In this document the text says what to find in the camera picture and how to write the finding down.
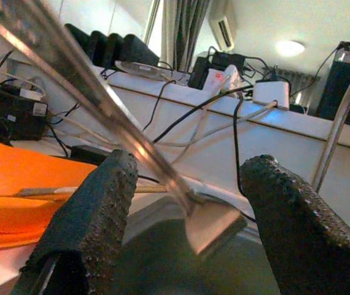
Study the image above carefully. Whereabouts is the white plug adapter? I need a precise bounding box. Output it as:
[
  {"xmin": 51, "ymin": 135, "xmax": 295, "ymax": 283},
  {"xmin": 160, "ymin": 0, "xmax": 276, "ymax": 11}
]
[{"xmin": 18, "ymin": 87, "xmax": 45, "ymax": 101}]

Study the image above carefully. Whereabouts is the thin black cable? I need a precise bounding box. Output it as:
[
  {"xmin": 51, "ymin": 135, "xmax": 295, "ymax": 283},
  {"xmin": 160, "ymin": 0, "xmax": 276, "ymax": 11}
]
[{"xmin": 142, "ymin": 79, "xmax": 177, "ymax": 133}]

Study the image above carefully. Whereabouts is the orange round plate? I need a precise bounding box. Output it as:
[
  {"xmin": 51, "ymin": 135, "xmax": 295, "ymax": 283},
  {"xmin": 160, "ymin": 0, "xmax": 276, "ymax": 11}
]
[{"xmin": 0, "ymin": 229, "xmax": 45, "ymax": 251}]

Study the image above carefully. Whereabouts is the white red carton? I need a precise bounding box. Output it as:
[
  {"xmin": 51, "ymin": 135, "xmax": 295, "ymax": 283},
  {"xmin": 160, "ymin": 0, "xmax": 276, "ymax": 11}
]
[{"xmin": 204, "ymin": 64, "xmax": 240, "ymax": 93}]

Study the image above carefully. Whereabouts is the round ceiling lamp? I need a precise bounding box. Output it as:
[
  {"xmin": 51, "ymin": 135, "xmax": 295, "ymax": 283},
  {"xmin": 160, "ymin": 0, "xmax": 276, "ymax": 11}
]
[{"xmin": 274, "ymin": 39, "xmax": 306, "ymax": 58}]

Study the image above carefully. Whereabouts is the black charger box with labels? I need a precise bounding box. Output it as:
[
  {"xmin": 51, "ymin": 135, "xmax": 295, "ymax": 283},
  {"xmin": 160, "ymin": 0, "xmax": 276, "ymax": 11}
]
[{"xmin": 0, "ymin": 84, "xmax": 49, "ymax": 145}]

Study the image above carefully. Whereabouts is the thick black cable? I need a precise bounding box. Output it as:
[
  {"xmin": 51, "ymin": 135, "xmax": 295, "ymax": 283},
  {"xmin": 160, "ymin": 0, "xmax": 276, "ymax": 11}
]
[{"xmin": 152, "ymin": 84, "xmax": 254, "ymax": 145}]

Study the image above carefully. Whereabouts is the grey wall radiator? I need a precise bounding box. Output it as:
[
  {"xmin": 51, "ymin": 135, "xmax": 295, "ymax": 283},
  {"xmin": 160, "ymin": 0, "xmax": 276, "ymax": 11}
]
[{"xmin": 262, "ymin": 68, "xmax": 321, "ymax": 90}]

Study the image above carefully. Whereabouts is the white cable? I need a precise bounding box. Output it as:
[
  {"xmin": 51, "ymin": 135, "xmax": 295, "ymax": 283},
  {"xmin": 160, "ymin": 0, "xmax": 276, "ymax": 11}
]
[{"xmin": 153, "ymin": 100, "xmax": 279, "ymax": 148}]

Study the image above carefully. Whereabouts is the black tower case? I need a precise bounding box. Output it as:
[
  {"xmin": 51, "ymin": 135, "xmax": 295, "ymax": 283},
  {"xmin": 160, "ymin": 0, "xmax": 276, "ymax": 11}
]
[{"xmin": 316, "ymin": 41, "xmax": 350, "ymax": 127}]

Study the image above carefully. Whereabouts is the wooden chopstick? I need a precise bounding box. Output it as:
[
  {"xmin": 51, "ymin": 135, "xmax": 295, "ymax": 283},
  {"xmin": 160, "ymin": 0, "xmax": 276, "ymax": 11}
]
[{"xmin": 15, "ymin": 184, "xmax": 168, "ymax": 199}]

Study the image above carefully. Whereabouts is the black rounded case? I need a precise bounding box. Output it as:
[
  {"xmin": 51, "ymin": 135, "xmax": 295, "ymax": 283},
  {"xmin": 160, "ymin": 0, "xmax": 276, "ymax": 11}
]
[
  {"xmin": 121, "ymin": 33, "xmax": 160, "ymax": 67},
  {"xmin": 106, "ymin": 32, "xmax": 126, "ymax": 70},
  {"xmin": 87, "ymin": 29, "xmax": 109, "ymax": 67},
  {"xmin": 64, "ymin": 23, "xmax": 90, "ymax": 53}
]

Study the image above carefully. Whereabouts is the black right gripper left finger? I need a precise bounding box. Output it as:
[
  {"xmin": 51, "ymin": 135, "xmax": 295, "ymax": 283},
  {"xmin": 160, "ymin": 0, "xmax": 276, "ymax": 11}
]
[{"xmin": 10, "ymin": 149, "xmax": 139, "ymax": 295}]

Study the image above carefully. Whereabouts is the shiny metal spatula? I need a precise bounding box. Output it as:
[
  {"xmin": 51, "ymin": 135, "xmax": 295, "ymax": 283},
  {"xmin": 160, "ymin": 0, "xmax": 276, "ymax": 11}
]
[{"xmin": 0, "ymin": 0, "xmax": 249, "ymax": 256}]

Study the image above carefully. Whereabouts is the black power adapter brick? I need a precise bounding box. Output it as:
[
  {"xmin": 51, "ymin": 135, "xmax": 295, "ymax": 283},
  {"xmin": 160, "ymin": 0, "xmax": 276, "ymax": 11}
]
[{"xmin": 69, "ymin": 144, "xmax": 114, "ymax": 167}]

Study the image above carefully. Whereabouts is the stainless steel sink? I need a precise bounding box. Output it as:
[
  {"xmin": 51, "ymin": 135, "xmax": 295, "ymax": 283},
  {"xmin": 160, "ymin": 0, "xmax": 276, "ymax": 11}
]
[{"xmin": 110, "ymin": 190, "xmax": 283, "ymax": 295}]

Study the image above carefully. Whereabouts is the grey striped curtain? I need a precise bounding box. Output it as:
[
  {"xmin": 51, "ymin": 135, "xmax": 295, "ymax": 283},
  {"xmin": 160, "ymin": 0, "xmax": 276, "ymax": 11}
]
[{"xmin": 159, "ymin": 0, "xmax": 212, "ymax": 73}]

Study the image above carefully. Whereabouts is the white power adapter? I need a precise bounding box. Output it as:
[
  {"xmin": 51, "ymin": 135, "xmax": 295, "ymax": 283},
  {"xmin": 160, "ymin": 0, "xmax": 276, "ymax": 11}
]
[{"xmin": 252, "ymin": 80, "xmax": 292, "ymax": 111}]

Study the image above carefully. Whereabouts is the chrome faucet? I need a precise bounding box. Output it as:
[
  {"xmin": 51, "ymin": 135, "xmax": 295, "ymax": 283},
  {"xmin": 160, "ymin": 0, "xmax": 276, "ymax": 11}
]
[{"xmin": 311, "ymin": 53, "xmax": 350, "ymax": 194}]

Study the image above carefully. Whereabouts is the orange square bowl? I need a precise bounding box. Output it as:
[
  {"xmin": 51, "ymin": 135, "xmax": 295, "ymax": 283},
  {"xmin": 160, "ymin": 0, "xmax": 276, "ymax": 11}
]
[{"xmin": 0, "ymin": 141, "xmax": 99, "ymax": 236}]

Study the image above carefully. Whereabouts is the white air conditioner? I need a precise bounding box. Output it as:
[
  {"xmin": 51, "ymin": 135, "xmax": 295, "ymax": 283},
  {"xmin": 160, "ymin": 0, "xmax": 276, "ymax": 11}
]
[{"xmin": 208, "ymin": 0, "xmax": 238, "ymax": 52}]

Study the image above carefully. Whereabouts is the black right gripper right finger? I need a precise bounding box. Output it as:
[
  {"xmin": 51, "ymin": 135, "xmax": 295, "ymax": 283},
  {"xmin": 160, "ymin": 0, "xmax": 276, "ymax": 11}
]
[{"xmin": 238, "ymin": 154, "xmax": 350, "ymax": 295}]

